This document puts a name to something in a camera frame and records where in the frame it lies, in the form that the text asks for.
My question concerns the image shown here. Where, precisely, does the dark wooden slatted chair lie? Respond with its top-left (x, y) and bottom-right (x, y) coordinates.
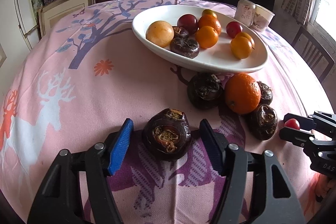
top-left (291, 26), bottom-right (335, 83)

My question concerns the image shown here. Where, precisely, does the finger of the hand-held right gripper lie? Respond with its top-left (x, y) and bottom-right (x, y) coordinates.
top-left (284, 113), bottom-right (315, 130)
top-left (279, 127), bottom-right (315, 148)

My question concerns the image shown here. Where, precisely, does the pink drink can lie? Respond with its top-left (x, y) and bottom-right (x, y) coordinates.
top-left (234, 0), bottom-right (256, 27)

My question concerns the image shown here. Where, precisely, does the beige picture frame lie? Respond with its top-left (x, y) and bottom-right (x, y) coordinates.
top-left (38, 0), bottom-right (96, 39)

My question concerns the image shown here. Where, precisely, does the pale yellow round orange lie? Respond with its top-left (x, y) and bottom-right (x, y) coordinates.
top-left (146, 21), bottom-right (174, 48)

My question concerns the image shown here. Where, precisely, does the white oval plate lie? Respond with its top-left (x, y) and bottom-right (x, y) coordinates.
top-left (132, 5), bottom-right (269, 74)

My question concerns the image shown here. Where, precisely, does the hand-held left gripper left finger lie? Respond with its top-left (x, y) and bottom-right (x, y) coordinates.
top-left (28, 118), bottom-right (134, 224)

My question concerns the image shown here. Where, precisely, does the large orange mandarin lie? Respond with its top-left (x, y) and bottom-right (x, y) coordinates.
top-left (224, 73), bottom-right (261, 114)

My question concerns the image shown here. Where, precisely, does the red plum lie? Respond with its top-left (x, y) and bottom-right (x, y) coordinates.
top-left (226, 21), bottom-right (243, 39)
top-left (177, 14), bottom-right (198, 35)

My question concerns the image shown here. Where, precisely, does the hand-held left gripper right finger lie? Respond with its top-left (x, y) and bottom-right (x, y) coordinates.
top-left (199, 118), bottom-right (306, 224)

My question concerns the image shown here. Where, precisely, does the small red cherry tomato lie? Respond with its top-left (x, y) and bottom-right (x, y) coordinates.
top-left (285, 119), bottom-right (300, 130)

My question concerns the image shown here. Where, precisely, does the white leaning board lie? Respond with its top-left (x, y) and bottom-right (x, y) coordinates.
top-left (16, 0), bottom-right (42, 42)

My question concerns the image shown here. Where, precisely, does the pink deer print tablecloth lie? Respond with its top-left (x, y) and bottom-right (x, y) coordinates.
top-left (0, 0), bottom-right (334, 224)

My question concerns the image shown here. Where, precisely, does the dark water chestnut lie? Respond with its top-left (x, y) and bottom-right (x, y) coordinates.
top-left (257, 81), bottom-right (273, 105)
top-left (245, 104), bottom-right (278, 140)
top-left (187, 73), bottom-right (224, 110)
top-left (172, 26), bottom-right (189, 39)
top-left (169, 38), bottom-right (200, 59)
top-left (142, 108), bottom-right (192, 161)

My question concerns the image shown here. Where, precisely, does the white paper cup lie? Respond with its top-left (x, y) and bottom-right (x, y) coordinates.
top-left (252, 4), bottom-right (275, 31)

